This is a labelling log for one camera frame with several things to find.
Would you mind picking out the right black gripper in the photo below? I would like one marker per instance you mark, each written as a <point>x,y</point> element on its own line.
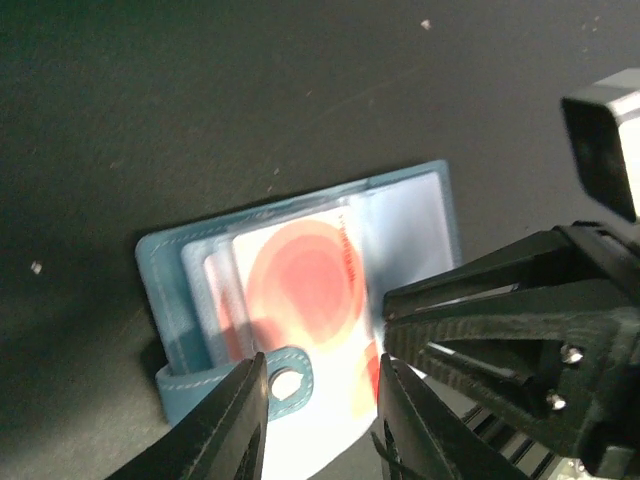
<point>574,374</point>

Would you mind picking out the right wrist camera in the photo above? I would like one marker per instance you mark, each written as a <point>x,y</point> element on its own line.
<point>602,124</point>

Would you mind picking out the blue card holder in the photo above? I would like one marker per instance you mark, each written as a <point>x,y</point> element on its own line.
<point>408,233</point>

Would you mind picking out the red circle card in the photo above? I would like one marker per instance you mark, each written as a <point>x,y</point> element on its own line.
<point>304,285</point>

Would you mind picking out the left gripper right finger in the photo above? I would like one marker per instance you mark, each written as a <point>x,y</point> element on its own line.
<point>421,438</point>

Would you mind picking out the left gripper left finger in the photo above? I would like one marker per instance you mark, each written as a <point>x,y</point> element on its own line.
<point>223,437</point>

